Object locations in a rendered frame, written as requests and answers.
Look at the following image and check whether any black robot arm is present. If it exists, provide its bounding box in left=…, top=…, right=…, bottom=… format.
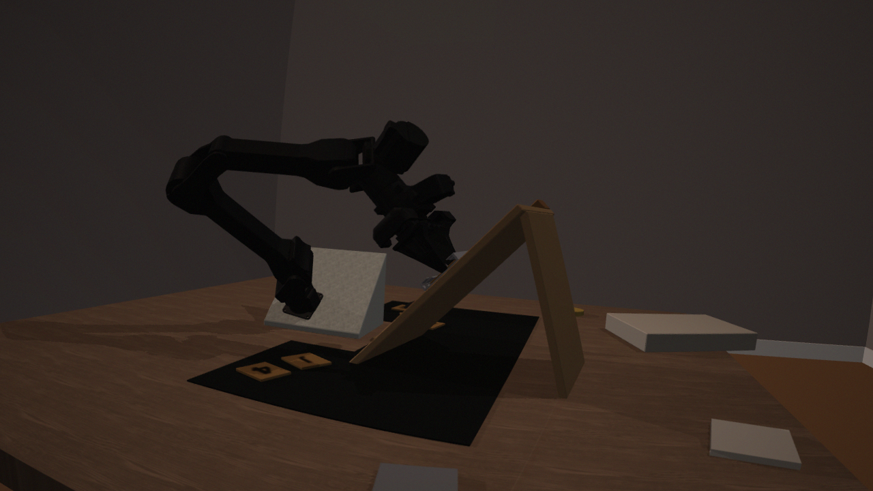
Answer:
left=166, top=121, right=455, bottom=320

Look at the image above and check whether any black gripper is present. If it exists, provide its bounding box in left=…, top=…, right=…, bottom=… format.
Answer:
left=373, top=181, right=456, bottom=273

